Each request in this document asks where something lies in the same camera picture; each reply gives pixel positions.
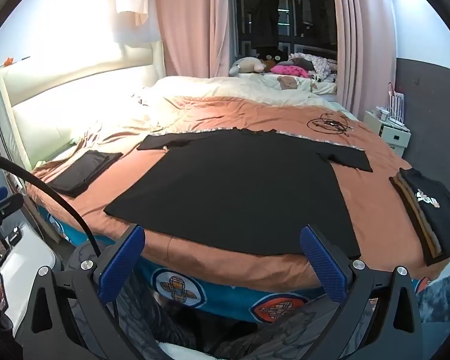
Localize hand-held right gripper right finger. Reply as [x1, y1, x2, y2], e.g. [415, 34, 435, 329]
[300, 224, 424, 360]

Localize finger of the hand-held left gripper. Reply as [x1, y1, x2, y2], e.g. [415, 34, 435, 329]
[0, 187, 25, 224]

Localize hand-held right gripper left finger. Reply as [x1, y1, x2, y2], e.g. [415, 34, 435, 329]
[17, 224, 162, 360]

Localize black t-shirt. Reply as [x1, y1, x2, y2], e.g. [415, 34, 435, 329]
[103, 128, 374, 259]

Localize folded black clothes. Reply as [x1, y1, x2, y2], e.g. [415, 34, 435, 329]
[49, 150, 124, 198]

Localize dark hanging clothes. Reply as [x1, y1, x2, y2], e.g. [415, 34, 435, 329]
[298, 0, 313, 35]

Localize teal printed bedsheet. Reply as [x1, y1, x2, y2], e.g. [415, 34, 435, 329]
[34, 202, 433, 324]

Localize person's patterned grey pants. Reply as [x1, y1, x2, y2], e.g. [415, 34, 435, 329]
[67, 240, 349, 360]

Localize folded black printed shirt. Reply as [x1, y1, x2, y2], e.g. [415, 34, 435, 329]
[399, 168, 450, 261]

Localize cream padded headboard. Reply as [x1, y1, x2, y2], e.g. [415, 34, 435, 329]
[0, 41, 166, 173]

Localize orange blanket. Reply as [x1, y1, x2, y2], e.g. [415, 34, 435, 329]
[24, 95, 450, 289]

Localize pink and white rack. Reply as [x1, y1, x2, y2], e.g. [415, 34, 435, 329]
[385, 82, 406, 128]

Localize pink plush toy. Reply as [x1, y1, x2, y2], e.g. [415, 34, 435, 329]
[272, 64, 309, 78]

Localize floral cloth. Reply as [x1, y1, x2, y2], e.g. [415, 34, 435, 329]
[289, 53, 339, 81]

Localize beige plush toy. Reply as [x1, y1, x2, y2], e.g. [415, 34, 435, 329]
[229, 56, 267, 76]

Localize pink curtain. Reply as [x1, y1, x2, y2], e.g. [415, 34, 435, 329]
[153, 0, 230, 80]
[328, 0, 399, 112]

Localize dark hanging coat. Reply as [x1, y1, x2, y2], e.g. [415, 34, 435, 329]
[247, 0, 281, 51]

